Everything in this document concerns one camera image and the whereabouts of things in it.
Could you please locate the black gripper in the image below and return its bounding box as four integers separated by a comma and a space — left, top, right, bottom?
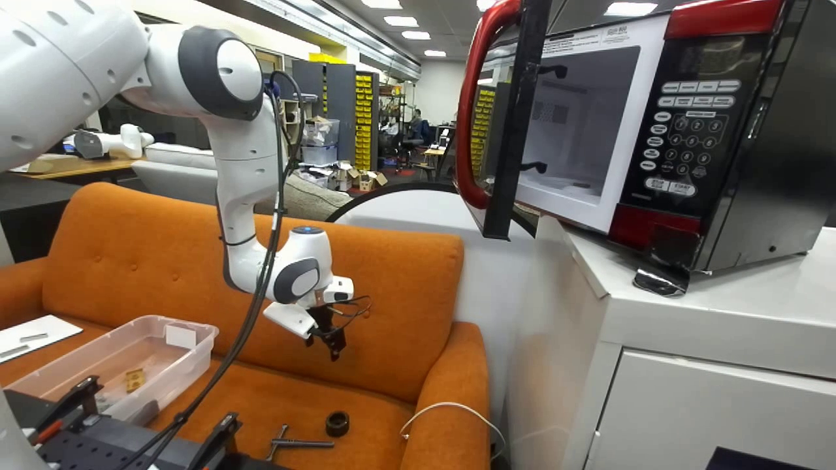
305, 298, 352, 362

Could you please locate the black round knob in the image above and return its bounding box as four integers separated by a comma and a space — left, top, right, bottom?
325, 410, 352, 442

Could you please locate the wooden block with holes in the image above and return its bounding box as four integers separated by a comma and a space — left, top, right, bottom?
124, 365, 148, 396

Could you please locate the orange fabric sofa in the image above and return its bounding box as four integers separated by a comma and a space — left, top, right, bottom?
0, 181, 493, 470

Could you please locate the clear plastic storage box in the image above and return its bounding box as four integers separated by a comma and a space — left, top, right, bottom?
3, 314, 222, 425

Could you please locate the grey fabric cushion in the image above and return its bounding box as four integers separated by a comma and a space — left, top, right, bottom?
283, 170, 356, 219

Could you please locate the black toggle clamp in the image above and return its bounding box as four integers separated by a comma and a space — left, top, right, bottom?
194, 413, 245, 470
32, 373, 105, 442

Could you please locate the yellow and black shelf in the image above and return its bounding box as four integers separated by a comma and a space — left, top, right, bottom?
350, 68, 381, 173

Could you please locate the black vertical pole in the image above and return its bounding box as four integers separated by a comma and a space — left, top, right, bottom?
480, 0, 553, 242

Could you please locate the white background equipment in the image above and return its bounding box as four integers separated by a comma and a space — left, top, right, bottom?
73, 119, 220, 178

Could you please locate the white paper sheet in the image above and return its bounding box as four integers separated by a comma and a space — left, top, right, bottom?
0, 314, 87, 365

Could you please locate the small black flat block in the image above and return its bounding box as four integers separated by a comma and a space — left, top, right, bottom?
633, 263, 692, 301

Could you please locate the white cabinet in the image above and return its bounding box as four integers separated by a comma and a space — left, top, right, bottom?
459, 211, 836, 470

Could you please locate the red and black microwave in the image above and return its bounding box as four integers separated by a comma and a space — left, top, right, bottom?
455, 0, 836, 280

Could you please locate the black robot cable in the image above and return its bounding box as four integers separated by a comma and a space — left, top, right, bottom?
129, 68, 305, 470

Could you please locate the silver T-handle screw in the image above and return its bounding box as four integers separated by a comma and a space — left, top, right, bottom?
263, 422, 338, 465

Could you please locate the white cord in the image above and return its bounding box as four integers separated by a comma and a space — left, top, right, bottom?
398, 399, 506, 455

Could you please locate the black robot mount table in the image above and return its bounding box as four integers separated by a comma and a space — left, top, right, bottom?
0, 373, 263, 470

